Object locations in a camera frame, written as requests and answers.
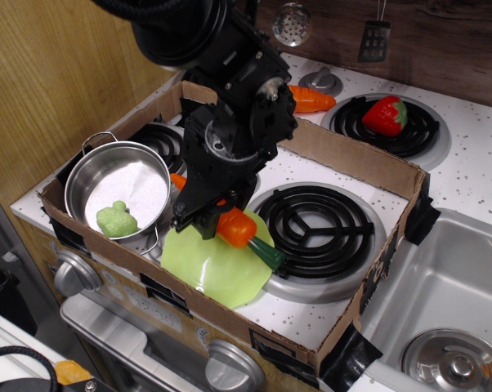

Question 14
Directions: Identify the orange toy carrot green stem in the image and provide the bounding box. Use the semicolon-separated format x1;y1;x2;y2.
169;172;288;273

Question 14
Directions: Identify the back right black burner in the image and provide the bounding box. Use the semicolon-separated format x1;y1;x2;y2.
321;94;451;171

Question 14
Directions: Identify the grey left oven knob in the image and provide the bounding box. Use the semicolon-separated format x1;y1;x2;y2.
54;250;102;297

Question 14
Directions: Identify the grey right oven knob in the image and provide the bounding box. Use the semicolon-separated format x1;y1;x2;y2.
204;339;265;392

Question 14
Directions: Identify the silver oven door handle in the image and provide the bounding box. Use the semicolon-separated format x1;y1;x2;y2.
60;294;199;391

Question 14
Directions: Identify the light green toy vegetable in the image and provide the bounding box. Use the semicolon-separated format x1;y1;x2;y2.
96;200;139;238

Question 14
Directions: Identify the steel sink drain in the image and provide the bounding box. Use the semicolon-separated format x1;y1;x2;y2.
400;328;492;391

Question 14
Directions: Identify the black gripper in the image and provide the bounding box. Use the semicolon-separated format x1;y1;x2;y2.
171;28;297;240

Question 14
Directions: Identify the grey toy sink basin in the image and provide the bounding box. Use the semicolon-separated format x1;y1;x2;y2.
355;210;492;391

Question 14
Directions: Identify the black burner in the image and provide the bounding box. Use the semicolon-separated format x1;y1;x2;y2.
321;94;451;171
248;182;387;305
130;122;186;175

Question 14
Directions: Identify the hanging steel skimmer ladle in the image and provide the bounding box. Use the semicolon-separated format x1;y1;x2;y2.
271;1;312;47

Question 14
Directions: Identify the small steel pot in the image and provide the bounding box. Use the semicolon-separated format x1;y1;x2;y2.
65;131;171;256

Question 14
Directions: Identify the grey back stove knob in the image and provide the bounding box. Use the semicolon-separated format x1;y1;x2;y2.
298;67;343;97

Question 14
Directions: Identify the orange carrot piece without stem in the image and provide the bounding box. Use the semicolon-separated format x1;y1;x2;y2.
288;85;337;114

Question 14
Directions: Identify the light green plastic plate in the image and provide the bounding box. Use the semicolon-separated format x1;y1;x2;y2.
161;226;272;309

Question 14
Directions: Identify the front right black burner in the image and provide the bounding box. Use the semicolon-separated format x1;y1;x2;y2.
248;182;387;305

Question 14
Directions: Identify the brown cardboard fence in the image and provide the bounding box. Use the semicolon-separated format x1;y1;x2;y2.
38;80;442;391

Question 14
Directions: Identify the black cable bottom left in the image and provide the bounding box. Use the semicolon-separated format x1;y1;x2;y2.
0;345;59;392

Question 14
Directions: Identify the yellow object bottom left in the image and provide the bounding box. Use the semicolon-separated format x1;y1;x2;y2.
54;359;92;385

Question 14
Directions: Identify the grey oven knob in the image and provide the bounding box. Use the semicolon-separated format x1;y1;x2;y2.
54;250;102;297
204;339;265;392

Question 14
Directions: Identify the red toy strawberry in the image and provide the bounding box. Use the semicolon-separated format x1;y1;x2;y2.
361;96;408;137

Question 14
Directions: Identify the front left black burner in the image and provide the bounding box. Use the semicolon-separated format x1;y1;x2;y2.
130;122;186;175

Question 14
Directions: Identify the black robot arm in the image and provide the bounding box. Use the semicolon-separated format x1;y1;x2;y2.
100;1;297;239

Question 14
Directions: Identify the hanging steel slotted spatula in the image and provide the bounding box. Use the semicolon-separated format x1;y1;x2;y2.
357;0;391;63

